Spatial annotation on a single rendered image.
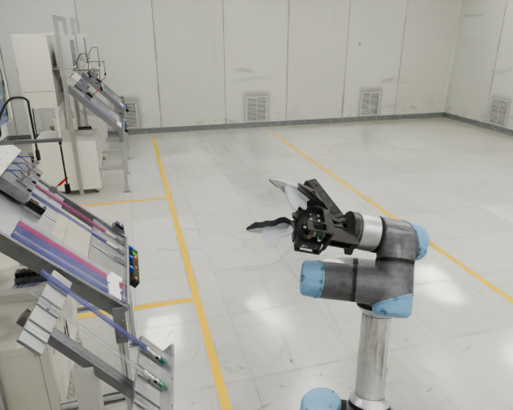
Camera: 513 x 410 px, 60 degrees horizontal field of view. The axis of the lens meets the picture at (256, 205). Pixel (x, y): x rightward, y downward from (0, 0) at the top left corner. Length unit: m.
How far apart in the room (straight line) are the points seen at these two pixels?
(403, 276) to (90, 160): 4.72
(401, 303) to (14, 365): 1.61
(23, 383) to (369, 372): 1.40
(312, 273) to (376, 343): 0.48
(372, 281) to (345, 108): 8.54
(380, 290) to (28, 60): 4.73
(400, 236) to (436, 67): 9.47
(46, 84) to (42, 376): 3.65
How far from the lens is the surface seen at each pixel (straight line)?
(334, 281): 0.89
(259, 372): 2.65
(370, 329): 1.32
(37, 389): 2.17
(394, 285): 0.89
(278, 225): 0.89
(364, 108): 9.55
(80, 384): 1.53
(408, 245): 0.92
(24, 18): 8.38
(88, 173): 5.41
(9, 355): 2.07
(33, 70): 5.25
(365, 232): 0.87
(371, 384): 1.37
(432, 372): 2.82
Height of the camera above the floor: 1.78
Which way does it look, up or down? 22 degrees down
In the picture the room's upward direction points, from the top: straight up
